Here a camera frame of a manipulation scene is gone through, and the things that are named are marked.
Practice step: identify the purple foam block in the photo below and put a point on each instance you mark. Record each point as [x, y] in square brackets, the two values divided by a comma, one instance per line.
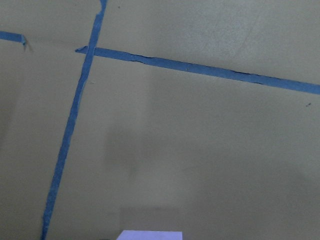
[150, 235]

